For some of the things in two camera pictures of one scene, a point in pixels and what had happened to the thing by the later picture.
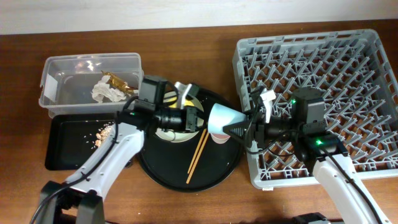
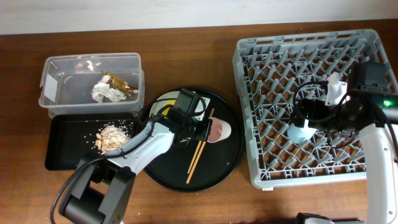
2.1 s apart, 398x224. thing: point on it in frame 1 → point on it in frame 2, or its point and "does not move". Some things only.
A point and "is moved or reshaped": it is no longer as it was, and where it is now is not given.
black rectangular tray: x=73 y=136 does not move
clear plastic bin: x=68 y=82 does not move
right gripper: x=258 y=132 → x=315 y=106
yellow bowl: x=171 y=99 is moved or reshaped
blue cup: x=220 y=116 is moved or reshaped
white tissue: x=102 y=89 does not move
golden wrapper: x=117 y=82 does not move
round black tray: x=198 y=164 does not move
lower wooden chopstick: x=198 y=158 does not move
